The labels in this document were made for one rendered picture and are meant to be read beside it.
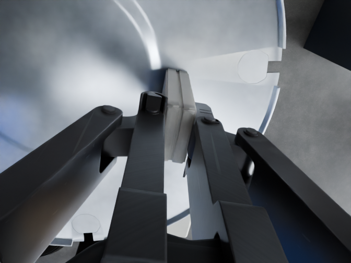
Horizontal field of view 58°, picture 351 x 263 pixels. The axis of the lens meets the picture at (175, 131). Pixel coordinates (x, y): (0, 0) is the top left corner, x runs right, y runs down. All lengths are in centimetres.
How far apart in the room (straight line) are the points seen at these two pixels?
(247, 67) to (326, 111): 98
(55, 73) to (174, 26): 8
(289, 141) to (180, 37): 101
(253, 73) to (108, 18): 10
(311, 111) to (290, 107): 7
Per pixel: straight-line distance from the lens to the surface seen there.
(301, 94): 113
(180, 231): 49
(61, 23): 21
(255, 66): 22
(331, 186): 136
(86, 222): 28
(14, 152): 25
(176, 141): 15
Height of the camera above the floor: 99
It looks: 65 degrees down
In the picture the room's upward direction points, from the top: 177 degrees clockwise
